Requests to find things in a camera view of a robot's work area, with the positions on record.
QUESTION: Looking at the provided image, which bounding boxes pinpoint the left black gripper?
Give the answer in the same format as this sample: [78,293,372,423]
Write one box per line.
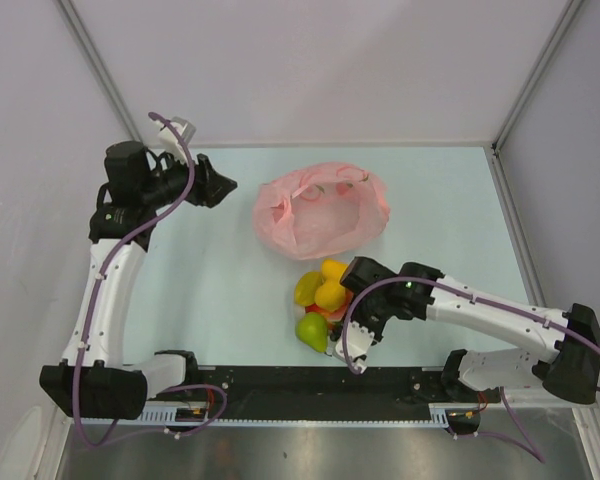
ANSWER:
[140,144,236,210]

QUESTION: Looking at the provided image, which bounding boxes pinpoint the red orange fake mango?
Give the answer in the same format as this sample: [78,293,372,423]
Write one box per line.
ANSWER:
[304,304,331,320]

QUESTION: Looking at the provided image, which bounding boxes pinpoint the fake watermelon slice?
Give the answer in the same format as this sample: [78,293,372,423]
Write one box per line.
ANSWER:
[328,294,352,323]

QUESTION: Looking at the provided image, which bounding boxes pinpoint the yellow fake pear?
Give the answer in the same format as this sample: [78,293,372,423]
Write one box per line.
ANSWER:
[314,279,349,312]

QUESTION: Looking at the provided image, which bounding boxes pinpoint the yellow fake mango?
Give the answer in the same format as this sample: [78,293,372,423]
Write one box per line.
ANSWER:
[320,258,348,283]

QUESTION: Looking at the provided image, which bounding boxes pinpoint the small green fake fruit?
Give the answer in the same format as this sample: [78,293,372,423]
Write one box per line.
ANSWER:
[295,312,329,353]

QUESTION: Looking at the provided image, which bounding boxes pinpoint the yellow fake starfruit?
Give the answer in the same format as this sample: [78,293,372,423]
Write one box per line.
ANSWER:
[294,271,323,307]

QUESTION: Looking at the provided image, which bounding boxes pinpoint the pink plastic bag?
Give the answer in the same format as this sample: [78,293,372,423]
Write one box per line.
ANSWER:
[252,162,390,260]

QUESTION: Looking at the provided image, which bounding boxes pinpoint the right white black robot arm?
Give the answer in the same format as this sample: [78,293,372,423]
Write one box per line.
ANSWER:
[332,256,600,405]

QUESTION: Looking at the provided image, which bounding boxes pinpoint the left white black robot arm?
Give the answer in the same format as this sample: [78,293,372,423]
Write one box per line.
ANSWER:
[39,141,238,420]

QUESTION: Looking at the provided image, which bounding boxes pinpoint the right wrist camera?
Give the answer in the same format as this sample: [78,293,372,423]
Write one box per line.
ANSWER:
[326,321,375,375]

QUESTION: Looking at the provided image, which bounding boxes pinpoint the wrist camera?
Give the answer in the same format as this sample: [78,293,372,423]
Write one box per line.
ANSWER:
[326,321,375,375]
[154,117,197,163]

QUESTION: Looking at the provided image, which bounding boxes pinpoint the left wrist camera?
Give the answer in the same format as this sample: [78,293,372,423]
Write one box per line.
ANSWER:
[154,117,197,163]

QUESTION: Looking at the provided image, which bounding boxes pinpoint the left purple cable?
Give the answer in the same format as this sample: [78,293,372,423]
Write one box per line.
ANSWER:
[71,111,229,449]

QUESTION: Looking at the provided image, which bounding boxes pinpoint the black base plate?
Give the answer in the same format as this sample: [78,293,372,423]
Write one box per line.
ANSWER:
[143,364,502,422]

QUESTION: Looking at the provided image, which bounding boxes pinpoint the aluminium front rail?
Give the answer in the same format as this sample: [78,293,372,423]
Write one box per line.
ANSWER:
[52,364,599,407]

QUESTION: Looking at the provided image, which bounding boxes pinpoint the left aluminium frame post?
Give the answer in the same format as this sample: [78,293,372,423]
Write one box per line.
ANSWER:
[52,0,143,141]

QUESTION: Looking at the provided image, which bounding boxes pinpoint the aluminium frame post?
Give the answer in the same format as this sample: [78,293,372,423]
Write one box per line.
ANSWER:
[52,0,143,141]
[491,0,587,155]

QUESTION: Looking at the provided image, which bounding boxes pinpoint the white slotted cable duct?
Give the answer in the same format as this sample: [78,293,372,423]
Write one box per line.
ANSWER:
[139,402,454,429]

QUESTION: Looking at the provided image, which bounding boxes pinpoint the right aluminium frame post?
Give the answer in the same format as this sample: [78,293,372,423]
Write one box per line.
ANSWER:
[491,0,587,155]

